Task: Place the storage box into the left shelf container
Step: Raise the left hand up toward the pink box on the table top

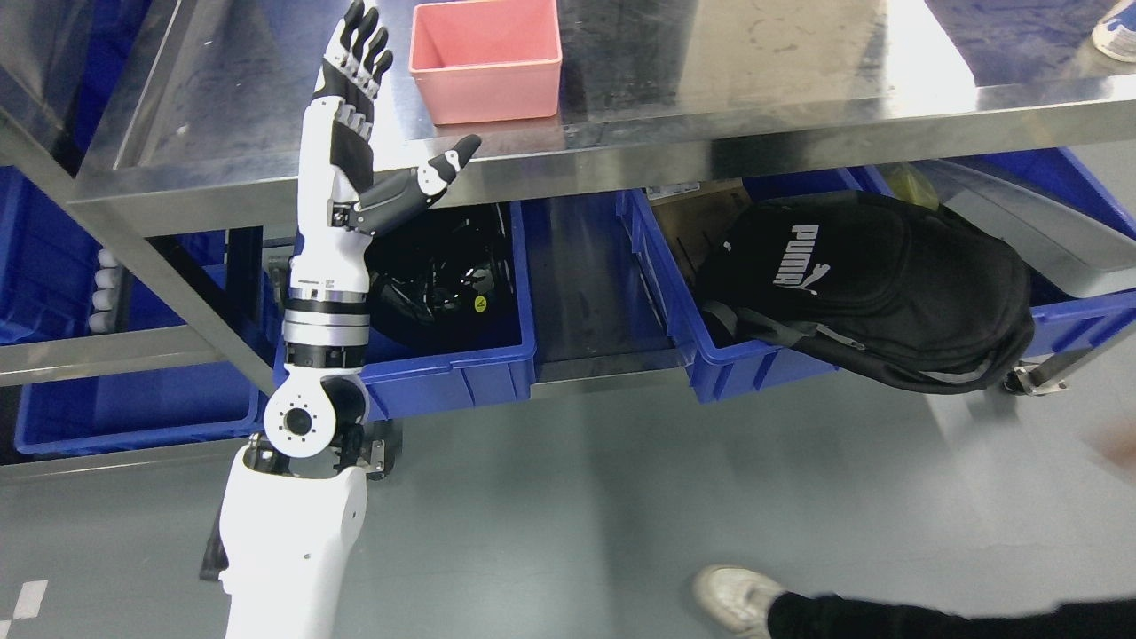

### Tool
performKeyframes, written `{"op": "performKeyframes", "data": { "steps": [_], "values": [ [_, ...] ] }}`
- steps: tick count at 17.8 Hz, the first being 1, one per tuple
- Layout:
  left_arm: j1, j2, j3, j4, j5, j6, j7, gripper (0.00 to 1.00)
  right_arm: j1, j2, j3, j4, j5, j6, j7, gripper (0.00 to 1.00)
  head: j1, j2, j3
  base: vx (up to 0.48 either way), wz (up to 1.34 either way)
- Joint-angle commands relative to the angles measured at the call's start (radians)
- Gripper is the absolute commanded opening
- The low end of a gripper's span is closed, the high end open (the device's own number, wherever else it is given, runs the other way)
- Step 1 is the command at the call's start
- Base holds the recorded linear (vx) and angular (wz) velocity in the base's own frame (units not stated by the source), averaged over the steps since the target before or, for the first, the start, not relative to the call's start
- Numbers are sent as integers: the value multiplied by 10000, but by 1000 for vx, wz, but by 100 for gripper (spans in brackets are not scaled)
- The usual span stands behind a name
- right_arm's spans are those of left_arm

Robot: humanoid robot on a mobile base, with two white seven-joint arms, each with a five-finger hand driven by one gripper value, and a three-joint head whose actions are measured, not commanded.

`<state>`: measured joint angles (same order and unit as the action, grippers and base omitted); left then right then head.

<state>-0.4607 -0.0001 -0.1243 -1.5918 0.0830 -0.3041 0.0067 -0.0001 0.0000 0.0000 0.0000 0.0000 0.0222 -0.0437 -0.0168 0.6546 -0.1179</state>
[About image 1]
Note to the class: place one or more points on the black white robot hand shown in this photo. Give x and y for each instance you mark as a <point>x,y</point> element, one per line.
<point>341,206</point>

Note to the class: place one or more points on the pink plastic storage box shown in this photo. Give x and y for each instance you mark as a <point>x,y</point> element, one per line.
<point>487,61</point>

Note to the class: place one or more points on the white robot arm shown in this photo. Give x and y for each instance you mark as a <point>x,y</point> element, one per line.
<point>287,538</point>

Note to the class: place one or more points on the stainless steel shelf rack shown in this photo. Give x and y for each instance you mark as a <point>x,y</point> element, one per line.
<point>202,132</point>

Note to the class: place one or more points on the blue bin with helmet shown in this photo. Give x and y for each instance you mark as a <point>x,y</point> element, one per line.
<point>402,382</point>

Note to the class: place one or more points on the black glossy helmet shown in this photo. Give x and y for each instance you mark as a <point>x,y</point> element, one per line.
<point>444,281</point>

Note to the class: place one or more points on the blue bin far left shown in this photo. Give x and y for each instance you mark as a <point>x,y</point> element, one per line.
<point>48,276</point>

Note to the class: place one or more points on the cardboard piece in bin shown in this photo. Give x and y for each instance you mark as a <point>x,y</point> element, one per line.
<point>695,217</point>

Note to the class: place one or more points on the blue bin with backpack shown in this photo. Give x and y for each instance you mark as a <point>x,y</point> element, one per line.
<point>719,372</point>

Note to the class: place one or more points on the white sneaker bottom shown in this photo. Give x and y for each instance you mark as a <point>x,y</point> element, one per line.
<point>736,598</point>

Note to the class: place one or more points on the white sneaker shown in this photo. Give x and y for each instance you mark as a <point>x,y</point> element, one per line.
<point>736,598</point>
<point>1114,33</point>

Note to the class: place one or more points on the black trouser leg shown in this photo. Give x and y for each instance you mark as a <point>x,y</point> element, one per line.
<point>831,616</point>

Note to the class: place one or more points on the black Puma backpack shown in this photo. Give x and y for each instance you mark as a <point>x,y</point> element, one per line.
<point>916,298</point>

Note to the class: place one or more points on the blue bin far right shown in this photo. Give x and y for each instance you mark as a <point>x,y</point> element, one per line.
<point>1084,318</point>

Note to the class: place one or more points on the white sneaker top right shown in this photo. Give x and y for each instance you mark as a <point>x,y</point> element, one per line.
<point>1114,33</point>

